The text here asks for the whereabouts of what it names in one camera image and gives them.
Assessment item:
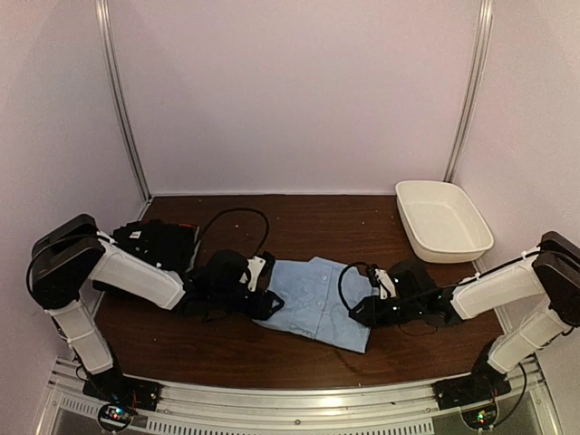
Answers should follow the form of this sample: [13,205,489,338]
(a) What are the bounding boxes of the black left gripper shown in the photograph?
[211,285,285,320]

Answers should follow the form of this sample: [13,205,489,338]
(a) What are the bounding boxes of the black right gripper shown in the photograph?
[349,296,423,328]

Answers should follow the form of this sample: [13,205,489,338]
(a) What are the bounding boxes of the light blue long sleeve shirt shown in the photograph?
[258,257,376,354]

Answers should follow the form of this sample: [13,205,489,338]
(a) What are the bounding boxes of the grey shirt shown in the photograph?
[188,226,201,271]

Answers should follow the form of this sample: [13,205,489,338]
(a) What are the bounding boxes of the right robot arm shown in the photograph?
[343,231,579,401]

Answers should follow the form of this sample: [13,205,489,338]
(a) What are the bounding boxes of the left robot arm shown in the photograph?
[26,214,285,402]

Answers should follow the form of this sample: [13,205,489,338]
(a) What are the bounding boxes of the white plastic tub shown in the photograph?
[395,180,494,264]

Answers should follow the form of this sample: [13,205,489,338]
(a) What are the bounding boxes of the right circuit board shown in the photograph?
[461,404,498,430]

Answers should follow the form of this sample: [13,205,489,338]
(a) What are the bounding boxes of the circuit board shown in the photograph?
[461,404,498,430]
[97,403,138,431]

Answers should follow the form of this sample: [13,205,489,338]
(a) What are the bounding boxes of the left circuit board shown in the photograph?
[97,403,138,431]

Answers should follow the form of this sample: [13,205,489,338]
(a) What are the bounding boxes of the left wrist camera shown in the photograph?
[245,252,276,292]

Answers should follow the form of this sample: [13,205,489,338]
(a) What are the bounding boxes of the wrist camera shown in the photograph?
[367,266,397,300]
[245,252,276,292]

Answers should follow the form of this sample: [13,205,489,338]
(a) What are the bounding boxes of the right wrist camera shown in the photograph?
[367,266,397,300]

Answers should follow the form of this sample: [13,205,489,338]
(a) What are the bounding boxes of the right black camera cable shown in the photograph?
[338,261,377,314]

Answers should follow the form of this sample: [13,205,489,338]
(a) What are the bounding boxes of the black camera cable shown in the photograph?
[338,261,377,314]
[197,208,270,259]

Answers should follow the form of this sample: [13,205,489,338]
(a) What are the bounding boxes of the left black camera cable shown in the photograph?
[197,208,270,259]

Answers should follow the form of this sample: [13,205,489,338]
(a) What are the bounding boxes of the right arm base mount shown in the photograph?
[433,362,511,410]

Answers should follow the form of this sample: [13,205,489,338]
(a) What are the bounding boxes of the front aluminium frame rail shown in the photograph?
[33,357,564,434]

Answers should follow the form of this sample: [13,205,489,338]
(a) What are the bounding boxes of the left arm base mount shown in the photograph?
[82,366,161,411]

